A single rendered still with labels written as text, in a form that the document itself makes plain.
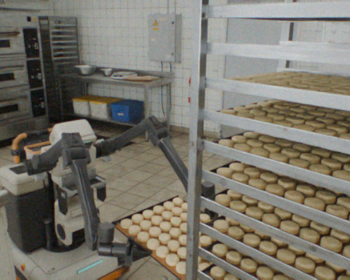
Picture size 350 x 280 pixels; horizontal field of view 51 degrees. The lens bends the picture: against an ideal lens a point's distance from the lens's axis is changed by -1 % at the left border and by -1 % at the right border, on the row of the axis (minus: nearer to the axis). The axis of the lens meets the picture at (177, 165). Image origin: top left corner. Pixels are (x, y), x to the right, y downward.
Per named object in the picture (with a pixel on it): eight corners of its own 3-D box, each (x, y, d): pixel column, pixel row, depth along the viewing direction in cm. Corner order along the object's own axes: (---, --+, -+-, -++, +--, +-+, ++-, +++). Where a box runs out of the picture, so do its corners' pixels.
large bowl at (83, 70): (69, 75, 619) (68, 66, 614) (85, 73, 650) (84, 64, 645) (86, 77, 601) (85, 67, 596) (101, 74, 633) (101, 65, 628)
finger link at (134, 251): (152, 253, 139) (127, 251, 138) (151, 268, 142) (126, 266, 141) (153, 242, 145) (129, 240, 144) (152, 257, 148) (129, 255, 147)
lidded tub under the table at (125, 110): (109, 119, 600) (109, 103, 591) (126, 114, 639) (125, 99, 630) (129, 122, 583) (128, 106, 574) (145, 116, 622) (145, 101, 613)
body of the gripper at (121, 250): (131, 245, 137) (111, 243, 137) (129, 267, 142) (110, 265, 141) (133, 235, 143) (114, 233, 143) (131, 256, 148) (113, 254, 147)
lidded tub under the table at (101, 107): (88, 115, 621) (87, 100, 612) (107, 111, 660) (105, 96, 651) (106, 119, 604) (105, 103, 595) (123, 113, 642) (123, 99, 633)
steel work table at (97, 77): (59, 125, 647) (53, 69, 613) (87, 118, 706) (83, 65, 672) (147, 143, 560) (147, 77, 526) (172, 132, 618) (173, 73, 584)
